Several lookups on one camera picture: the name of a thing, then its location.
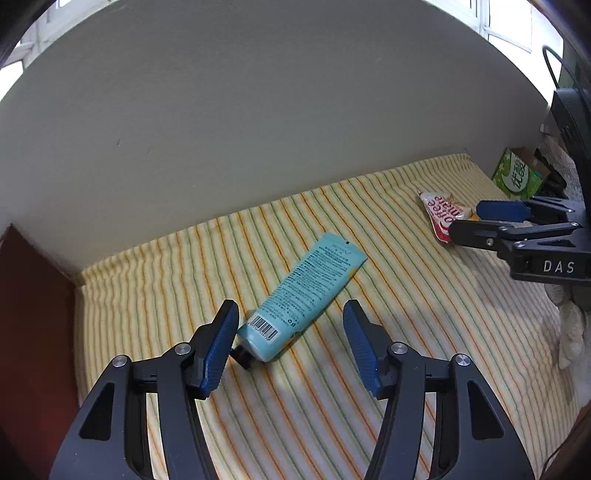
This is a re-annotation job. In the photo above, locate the green tissue package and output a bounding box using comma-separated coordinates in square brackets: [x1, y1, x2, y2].
[491, 148, 543, 200]

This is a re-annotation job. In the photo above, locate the cardboard box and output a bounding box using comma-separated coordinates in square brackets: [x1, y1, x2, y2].
[505, 147, 552, 185]

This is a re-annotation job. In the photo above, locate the person's right hand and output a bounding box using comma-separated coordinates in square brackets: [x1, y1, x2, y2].
[545, 281, 591, 370]

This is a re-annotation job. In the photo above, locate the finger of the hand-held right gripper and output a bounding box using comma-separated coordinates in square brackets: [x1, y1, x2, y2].
[475, 196, 585, 223]
[449, 219, 586, 253]

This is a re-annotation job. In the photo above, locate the teal cream tube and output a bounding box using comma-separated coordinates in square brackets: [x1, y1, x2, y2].
[231, 233, 368, 368]

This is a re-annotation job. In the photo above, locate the black cable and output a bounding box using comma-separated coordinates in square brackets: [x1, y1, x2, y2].
[542, 44, 566, 90]

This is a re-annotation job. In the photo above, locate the dark wooden cabinet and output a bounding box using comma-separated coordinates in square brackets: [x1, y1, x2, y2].
[0, 224, 81, 462]

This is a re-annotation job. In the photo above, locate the window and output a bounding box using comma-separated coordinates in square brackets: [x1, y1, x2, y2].
[478, 0, 568, 61]

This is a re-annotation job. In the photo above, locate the pile of clothes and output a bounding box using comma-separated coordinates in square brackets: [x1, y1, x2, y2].
[533, 138, 583, 200]

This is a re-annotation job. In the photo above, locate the red white coffee sachet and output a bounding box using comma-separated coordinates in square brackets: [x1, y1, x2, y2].
[418, 191, 481, 244]

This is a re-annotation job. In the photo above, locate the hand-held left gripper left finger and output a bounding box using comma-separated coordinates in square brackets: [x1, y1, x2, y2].
[48, 299, 241, 480]

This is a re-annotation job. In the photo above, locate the yellow striped bed sheet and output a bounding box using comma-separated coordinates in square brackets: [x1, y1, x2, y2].
[74, 152, 578, 480]

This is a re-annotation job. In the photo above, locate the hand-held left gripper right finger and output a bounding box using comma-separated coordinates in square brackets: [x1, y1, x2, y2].
[342, 299, 536, 480]

